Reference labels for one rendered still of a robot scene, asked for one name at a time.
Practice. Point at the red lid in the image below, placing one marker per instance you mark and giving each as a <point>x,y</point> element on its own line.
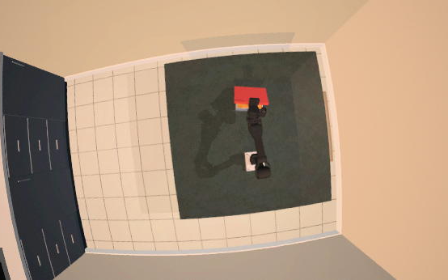
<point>242,95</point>

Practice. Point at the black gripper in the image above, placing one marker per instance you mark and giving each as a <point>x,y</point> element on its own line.
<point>253,101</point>

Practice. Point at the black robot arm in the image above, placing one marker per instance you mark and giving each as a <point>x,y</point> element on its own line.
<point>255,130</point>

